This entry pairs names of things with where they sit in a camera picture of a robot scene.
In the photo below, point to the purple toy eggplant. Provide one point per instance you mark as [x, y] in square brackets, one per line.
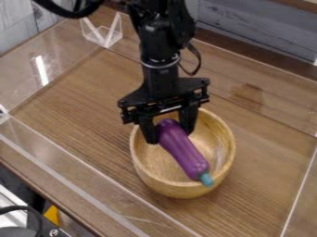
[175, 142]

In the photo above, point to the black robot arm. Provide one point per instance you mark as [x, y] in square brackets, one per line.
[164, 25]

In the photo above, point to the brown wooden bowl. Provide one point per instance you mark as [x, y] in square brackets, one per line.
[156, 167]

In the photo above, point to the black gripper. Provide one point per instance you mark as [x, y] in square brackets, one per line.
[164, 92]

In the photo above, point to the yellow black device corner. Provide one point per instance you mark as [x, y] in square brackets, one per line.
[44, 223]

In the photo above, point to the clear acrylic tray enclosure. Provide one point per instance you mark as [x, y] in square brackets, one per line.
[64, 140]

